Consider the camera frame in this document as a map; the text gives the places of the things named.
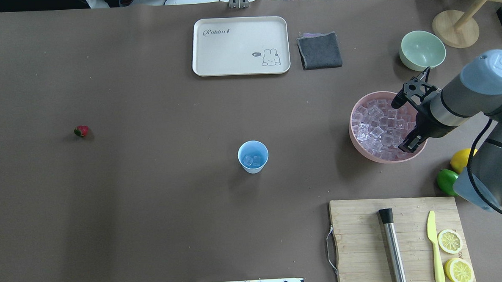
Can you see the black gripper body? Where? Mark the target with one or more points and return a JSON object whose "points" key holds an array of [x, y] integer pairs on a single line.
{"points": [[426, 128]]}

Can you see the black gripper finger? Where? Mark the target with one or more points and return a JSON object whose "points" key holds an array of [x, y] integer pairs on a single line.
{"points": [[411, 143]]}

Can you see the red strawberry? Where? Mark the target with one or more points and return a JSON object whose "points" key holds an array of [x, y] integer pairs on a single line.
{"points": [[81, 131]]}

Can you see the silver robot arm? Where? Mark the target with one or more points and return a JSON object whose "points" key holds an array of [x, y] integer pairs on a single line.
{"points": [[476, 90]]}

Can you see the pink bowl of ice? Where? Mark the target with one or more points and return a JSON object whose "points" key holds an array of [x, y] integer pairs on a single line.
{"points": [[377, 130]]}

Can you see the wooden cup rack stand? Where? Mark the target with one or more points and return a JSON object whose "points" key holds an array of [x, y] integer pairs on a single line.
{"points": [[456, 28]]}

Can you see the light blue plastic cup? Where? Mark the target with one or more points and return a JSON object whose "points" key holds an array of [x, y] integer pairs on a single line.
{"points": [[253, 156]]}

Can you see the yellow lemon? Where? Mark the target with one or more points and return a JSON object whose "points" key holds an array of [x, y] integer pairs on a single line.
{"points": [[459, 160]]}

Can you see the green lime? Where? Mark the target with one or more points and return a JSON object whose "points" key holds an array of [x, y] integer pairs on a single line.
{"points": [[445, 180]]}

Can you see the mint green bowl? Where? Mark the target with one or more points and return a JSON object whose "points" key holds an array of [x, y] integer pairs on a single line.
{"points": [[420, 50]]}

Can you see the yellow plastic knife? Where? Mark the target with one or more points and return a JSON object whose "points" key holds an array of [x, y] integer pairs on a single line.
{"points": [[431, 233]]}

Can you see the lemon half slice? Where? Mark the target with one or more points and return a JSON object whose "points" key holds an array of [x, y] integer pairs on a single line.
{"points": [[459, 270], [450, 241]]}

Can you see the steel muddler black tip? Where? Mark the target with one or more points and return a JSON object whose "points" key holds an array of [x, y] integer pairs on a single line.
{"points": [[386, 216]]}

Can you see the bamboo cutting board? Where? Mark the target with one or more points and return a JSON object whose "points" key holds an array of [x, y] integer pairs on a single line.
{"points": [[361, 245]]}

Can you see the grey folded cloth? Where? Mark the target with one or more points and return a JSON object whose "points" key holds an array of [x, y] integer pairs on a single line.
{"points": [[319, 50]]}

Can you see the cream rabbit tray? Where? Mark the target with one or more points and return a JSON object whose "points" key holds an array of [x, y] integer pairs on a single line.
{"points": [[240, 46]]}

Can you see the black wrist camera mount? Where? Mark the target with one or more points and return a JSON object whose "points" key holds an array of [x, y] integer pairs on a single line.
{"points": [[417, 91]]}

